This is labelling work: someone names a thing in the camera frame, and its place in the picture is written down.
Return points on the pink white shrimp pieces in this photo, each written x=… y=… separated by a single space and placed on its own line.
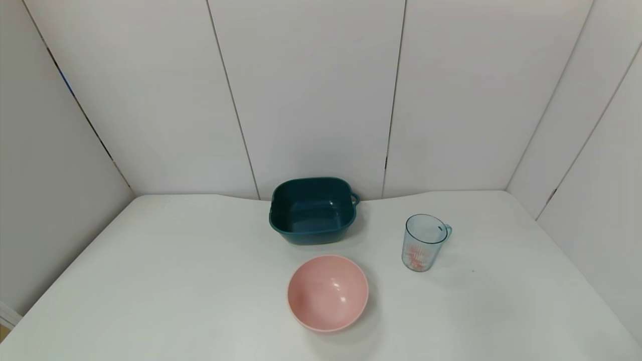
x=416 y=255

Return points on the dark teal square basin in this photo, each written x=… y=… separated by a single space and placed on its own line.
x=311 y=231

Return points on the pink round bowl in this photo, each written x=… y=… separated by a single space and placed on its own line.
x=327 y=296

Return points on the clear blue ribbed cup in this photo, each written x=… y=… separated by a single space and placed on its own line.
x=424 y=235

